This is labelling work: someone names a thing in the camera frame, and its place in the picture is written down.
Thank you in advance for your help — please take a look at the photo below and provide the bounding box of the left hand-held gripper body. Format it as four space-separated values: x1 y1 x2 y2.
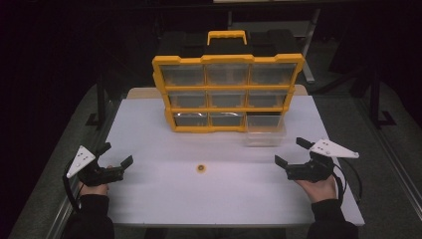
66 144 125 188

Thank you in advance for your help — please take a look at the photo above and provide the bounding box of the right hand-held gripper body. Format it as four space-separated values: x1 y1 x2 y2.
286 137 360 184

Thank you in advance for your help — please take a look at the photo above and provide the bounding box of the clear plastic drawer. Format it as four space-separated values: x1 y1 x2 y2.
244 114 288 148

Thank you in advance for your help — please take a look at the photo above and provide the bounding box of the person's left hand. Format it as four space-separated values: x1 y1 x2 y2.
78 164 110 197

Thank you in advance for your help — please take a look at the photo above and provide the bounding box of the person's right hand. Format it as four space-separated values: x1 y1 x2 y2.
294 174 339 204

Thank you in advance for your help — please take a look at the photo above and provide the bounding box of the black metal stand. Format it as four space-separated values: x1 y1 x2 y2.
367 63 398 129
85 74 112 127

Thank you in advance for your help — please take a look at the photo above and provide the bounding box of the set of clear drawers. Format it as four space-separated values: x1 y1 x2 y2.
158 63 299 127

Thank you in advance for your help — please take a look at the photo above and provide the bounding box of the yellow and black organizer cabinet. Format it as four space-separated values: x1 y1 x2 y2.
151 29 307 134

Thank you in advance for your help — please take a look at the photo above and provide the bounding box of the grey metal table leg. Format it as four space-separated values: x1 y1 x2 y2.
301 9 322 85

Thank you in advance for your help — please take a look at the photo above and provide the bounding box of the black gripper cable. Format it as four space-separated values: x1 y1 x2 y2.
332 158 364 204
62 165 84 214

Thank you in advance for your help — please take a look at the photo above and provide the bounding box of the aluminium rail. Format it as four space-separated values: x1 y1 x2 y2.
359 106 422 217
49 109 117 239

